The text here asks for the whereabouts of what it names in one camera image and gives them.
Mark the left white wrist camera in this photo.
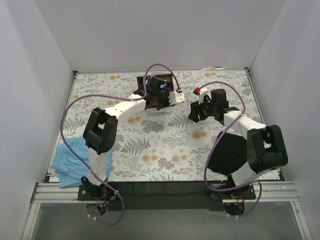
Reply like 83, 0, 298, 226
168, 91, 185, 106

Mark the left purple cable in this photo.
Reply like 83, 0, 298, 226
61, 63, 182, 226

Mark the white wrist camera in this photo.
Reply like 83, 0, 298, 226
168, 91, 185, 106
193, 87, 208, 104

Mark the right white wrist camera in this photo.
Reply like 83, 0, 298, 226
193, 87, 208, 104

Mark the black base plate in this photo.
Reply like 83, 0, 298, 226
77, 182, 256, 213

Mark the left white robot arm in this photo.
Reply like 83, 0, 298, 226
81, 74, 176, 200

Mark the light blue cloth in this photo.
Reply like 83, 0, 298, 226
51, 136, 112, 189

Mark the brown wooden desk organizer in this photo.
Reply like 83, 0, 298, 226
136, 73, 174, 93

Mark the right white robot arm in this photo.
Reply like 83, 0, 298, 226
188, 87, 288, 199

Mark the floral patterned table mat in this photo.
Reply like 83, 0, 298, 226
63, 70, 262, 182

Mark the black cloth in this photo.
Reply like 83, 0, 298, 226
208, 133, 247, 176

